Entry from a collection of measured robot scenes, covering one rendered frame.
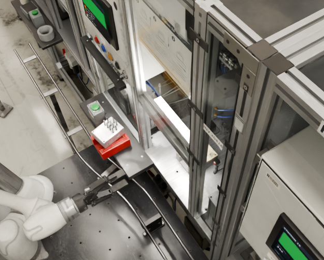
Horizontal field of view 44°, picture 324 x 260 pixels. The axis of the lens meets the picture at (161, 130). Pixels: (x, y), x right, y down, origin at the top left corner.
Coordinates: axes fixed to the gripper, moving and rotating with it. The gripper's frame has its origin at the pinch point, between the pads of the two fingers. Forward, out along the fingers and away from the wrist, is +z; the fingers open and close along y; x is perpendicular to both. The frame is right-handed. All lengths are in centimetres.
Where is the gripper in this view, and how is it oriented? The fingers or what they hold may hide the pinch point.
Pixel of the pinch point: (119, 179)
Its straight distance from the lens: 167.6
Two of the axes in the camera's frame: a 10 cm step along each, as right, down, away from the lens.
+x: -5.4, -6.8, 5.0
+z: 8.4, -4.6, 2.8
